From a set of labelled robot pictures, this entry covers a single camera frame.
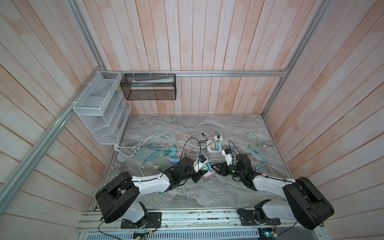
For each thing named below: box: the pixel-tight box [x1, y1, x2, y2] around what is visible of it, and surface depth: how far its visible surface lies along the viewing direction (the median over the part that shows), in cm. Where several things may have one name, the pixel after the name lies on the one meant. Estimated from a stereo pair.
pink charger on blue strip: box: [176, 151, 183, 158], surface depth 92 cm
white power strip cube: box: [206, 136, 223, 154], surface depth 99 cm
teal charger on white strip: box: [215, 141, 221, 151], surface depth 97 cm
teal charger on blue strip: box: [169, 147, 177, 159], surface depth 93 cm
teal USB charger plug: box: [207, 162, 214, 173], surface depth 86 cm
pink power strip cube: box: [203, 170, 215, 178], surface depth 88 cm
